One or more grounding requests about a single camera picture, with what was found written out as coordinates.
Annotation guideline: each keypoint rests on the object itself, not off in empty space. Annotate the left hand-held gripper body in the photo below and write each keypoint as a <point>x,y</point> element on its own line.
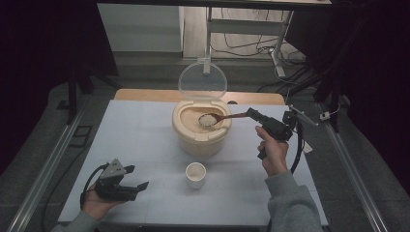
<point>111,192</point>

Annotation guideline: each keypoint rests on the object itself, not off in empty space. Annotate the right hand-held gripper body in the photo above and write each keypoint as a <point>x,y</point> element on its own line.
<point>278,129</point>

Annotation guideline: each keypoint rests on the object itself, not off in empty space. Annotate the brown wooden spoon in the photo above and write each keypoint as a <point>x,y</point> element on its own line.
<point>232,116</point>

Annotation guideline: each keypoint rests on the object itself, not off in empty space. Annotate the beige rice container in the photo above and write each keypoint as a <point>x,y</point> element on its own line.
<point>201,143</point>

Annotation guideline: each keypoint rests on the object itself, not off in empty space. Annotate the white rice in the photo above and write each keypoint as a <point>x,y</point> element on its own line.
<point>188,121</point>

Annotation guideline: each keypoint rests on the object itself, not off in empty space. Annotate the person's left hand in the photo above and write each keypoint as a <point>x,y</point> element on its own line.
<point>96,208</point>

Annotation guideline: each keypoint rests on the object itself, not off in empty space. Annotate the person's right hand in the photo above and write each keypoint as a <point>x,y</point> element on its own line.
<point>275,154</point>

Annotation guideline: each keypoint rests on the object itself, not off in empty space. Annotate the white paper tag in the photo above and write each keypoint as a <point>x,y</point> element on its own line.
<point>308,148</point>

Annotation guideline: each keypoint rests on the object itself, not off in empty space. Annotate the white table mat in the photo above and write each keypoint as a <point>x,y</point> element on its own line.
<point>145,135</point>

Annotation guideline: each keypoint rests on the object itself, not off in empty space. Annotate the small white box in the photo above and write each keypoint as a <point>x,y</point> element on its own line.
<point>324,115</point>

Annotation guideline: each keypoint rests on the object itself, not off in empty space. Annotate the white cup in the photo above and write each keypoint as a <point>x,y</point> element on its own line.
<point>195,180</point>

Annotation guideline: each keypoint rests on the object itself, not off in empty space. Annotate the clear round container lid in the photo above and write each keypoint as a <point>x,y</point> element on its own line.
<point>202,80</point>

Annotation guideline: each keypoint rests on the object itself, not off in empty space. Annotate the black stand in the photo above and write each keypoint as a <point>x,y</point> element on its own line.
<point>328,87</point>
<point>72,96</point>

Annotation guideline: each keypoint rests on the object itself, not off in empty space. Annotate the black floor frame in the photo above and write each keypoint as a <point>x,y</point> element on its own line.
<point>74,144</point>

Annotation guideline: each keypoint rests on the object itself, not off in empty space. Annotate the aluminium rail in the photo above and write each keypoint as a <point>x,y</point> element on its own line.
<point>48,164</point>
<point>354,174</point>

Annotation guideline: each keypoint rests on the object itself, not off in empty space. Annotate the white desk frame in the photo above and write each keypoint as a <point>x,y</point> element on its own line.
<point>245,26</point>

